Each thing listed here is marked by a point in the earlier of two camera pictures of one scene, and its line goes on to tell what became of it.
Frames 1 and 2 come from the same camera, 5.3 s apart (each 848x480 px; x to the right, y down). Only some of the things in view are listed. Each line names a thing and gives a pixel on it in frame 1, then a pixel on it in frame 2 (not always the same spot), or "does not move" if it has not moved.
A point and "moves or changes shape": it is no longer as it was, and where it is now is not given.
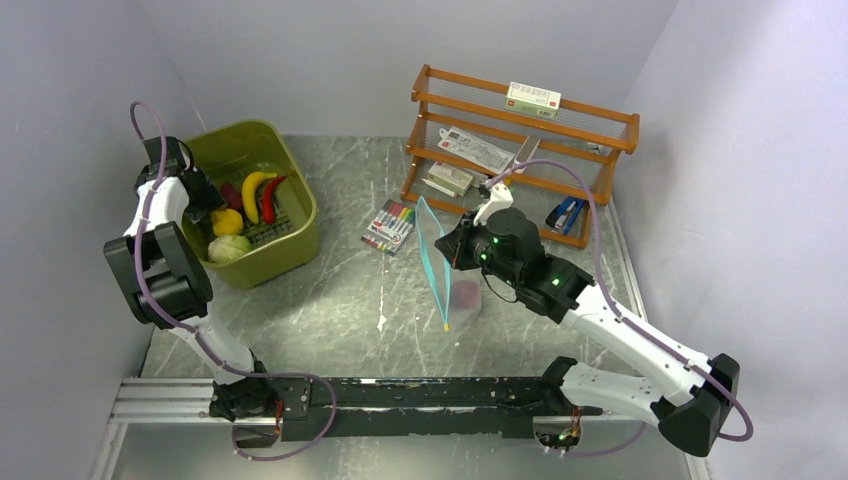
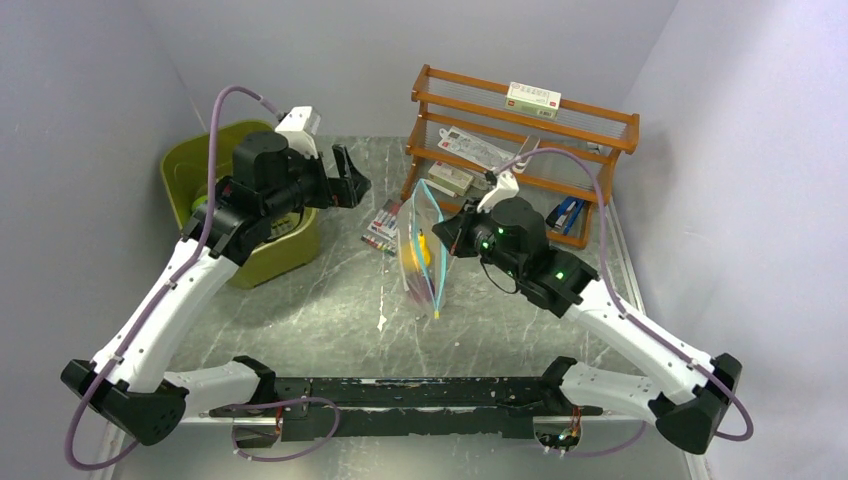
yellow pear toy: x=227 y=222 moves or changes shape
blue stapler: x=565 y=215 does not move
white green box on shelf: x=533 y=100 does not move
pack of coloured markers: x=390 y=227 does not move
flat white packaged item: x=475 y=149 does not move
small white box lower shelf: x=449 y=178 does not move
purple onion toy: x=464 y=294 -> x=423 y=287
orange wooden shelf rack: x=513 y=155 does not move
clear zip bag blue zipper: x=456 y=293 -> x=421 y=252
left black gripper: x=213 y=200 -> x=342 y=191
